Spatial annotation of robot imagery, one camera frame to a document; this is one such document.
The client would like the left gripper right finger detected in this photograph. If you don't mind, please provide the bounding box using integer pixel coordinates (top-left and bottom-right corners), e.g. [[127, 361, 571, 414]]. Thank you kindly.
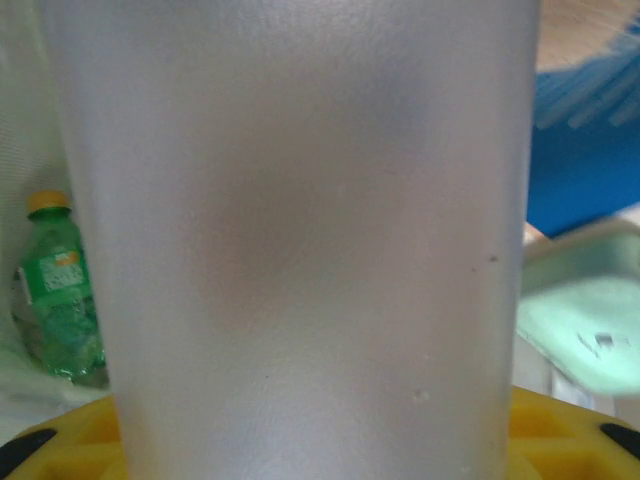
[[507, 387, 640, 480]]

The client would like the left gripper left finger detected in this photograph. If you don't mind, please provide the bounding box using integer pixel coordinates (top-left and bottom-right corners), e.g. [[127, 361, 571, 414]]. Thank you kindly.
[[0, 397, 124, 480]]

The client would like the green bottle yellow cap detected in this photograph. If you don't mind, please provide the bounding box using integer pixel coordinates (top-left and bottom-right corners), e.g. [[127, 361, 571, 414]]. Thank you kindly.
[[10, 189, 111, 389]]

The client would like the frosted plastic cup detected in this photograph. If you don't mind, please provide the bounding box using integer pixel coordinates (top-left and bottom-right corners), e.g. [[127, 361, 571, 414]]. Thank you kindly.
[[39, 0, 544, 480]]

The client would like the mint green zip case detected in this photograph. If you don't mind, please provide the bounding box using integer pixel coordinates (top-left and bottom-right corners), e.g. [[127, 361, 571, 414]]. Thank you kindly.
[[514, 217, 640, 399]]

